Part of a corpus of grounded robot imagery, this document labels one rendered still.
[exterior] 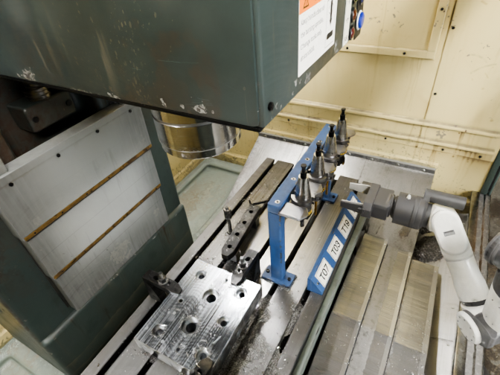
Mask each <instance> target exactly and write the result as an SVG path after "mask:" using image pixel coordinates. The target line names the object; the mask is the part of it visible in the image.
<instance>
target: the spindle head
mask: <svg viewBox="0 0 500 375"><path fill-rule="evenodd" d="M345 8H346V0H337V8H336V27H335V37H334V44H333V45H332V46H331V47H330V48H328V49H327V50H326V51H325V52H324V53H323V54H322V55H321V56H320V57H319V58H318V59H317V60H316V61H315V62H314V63H313V64H312V65H311V66H310V67H309V68H308V69H307V70H306V71H305V72H304V73H303V74H302V75H301V76H300V77H298V19H299V0H0V77H2V78H6V79H10V80H16V81H20V82H23V83H30V84H34V85H38V86H44V87H48V88H52V89H58V90H62V91H65V92H72V93H76V94H82V95H86V96H89V97H96V98H100V99H104V100H110V101H114V102H118V103H124V104H128V105H131V106H138V107H141V108H145V109H151V110H156V111H160V112H166V113H170V114H173V115H180V116H183V117H187V118H193V119H197V120H201V121H207V122H211V123H216V124H222V125H226V126H232V127H236V128H239V129H246V130H249V131H253V132H261V131H262V130H263V129H264V128H265V127H266V126H267V125H268V124H269V123H270V122H271V121H272V119H273V118H274V117H275V116H276V115H277V114H278V113H279V112H280V111H281V110H282V109H283V108H284V107H285V106H286V105H287V104H288V103H289V102H290V101H291V100H292V99H293V98H294V97H295V96H296V94H297V93H299V91H300V90H302V88H303V87H305V85H306V84H308V82H309V81H311V79H312V78H314V76H316V75H317V73H319V72H320V70H321V69H322V68H323V67H324V66H325V65H326V64H327V63H328V62H329V61H330V60H331V59H332V58H333V57H334V56H335V55H336V54H337V53H338V52H339V51H340V50H341V49H342V48H343V47H344V46H343V47H342V41H343V33H344V17H345Z"/></svg>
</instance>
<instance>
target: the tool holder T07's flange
mask: <svg viewBox="0 0 500 375"><path fill-rule="evenodd" d="M314 200H315V195H314V193H313V192H312V191H311V198H310V199H309V200H307V201H304V202H302V201H298V200H297V199H296V198H295V195H293V194H292V195H291V203H292V204H295V205H298V206H302V207H305V208H307V210H309V209H311V208H312V206H310V205H311V204H313V205H314Z"/></svg>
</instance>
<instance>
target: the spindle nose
mask: <svg viewBox="0 0 500 375"><path fill-rule="evenodd" d="M151 112H152V116H153V121H154V124H155V127H156V132H157V135H158V139H159V141H160V142H161V146H162V148H163V149H164V151H165V152H167V153H168V154H170V155H172V156H175V157H177V158H183V159H204V158H210V157H214V156H218V155H220V154H222V153H224V152H226V151H228V150H230V149H231V148H232V147H233V146H234V145H235V144H236V143H237V142H238V141H239V140H240V137H241V129H239V128H236V127H232V126H226V125H222V124H216V123H211V122H207V121H201V120H197V119H193V118H187V117H183V116H180V115H173V114H170V113H166V112H160V111H156V110H151Z"/></svg>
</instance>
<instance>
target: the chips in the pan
mask: <svg viewBox="0 0 500 375"><path fill-rule="evenodd" d="M431 232H432V231H429V230H428V229H427V228H426V227H425V228H424V227H421V228H420V229H419V232H418V233H421V234H422V235H424V234H426V233H431ZM417 243H418V244H417ZM413 256H414V257H415V258H416V260H417V261H420V262H422V263H426V264H427V263H429V262H434V263H436V261H438V260H442V259H443V258H442V257H443V255H442V252H441V250H440V246H439V245H438V242H437V240H436V237H435V236H426V235H424V237H422V238H420V240H419V241H417V242H416V243H415V247H414V251H413Z"/></svg>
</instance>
